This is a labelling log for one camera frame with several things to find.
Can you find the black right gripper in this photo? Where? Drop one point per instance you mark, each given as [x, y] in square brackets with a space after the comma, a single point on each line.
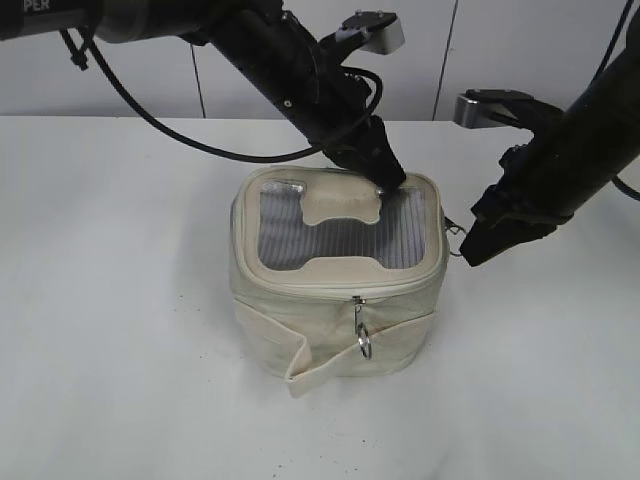
[506, 215]

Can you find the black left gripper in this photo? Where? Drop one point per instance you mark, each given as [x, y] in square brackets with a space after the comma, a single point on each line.
[364, 143]

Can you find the metal ring zipper pull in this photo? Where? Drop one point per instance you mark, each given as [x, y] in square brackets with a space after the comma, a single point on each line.
[360, 328]
[456, 234]

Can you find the cream fabric zipper bag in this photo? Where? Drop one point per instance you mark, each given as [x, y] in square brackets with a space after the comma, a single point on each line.
[304, 242]

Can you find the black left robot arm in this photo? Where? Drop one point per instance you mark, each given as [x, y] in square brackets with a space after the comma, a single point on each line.
[306, 79]

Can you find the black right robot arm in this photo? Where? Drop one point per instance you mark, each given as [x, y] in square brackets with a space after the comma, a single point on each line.
[572, 155]

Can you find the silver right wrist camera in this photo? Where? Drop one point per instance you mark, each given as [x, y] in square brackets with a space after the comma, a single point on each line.
[488, 108]

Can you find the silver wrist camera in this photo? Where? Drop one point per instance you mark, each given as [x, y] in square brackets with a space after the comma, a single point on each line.
[488, 108]
[378, 32]

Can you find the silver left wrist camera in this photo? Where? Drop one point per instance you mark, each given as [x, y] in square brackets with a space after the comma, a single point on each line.
[378, 32]

